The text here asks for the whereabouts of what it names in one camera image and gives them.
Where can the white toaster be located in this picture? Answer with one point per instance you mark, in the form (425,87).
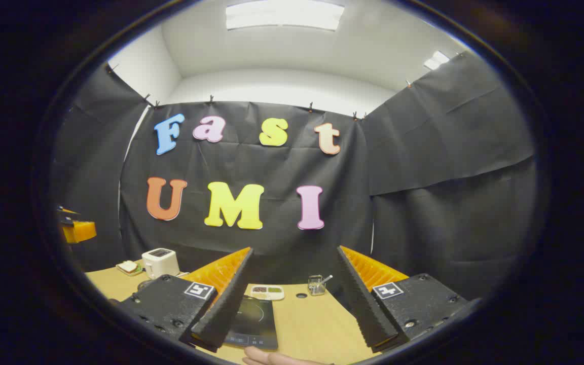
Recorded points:
(160,263)

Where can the black induction cooktop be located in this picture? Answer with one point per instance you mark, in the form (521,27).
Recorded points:
(256,319)

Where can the green plate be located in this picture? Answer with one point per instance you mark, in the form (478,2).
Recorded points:
(132,274)

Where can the row of black cloth clips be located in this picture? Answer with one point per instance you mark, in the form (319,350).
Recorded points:
(211,99)

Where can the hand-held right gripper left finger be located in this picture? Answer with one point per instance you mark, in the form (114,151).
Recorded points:
(221,309)

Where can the bread slice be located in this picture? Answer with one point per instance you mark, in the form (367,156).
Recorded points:
(129,266)

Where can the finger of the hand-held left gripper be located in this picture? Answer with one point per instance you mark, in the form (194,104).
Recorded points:
(81,232)
(67,215)

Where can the white divided dish with beans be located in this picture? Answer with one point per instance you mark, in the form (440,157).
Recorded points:
(267,292)

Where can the large ceiling light panel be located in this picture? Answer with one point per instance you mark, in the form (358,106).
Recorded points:
(284,14)

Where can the small ceiling light panel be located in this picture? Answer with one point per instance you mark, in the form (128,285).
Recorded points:
(436,60)

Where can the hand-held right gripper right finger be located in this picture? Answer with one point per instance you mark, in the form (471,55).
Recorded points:
(368,314)

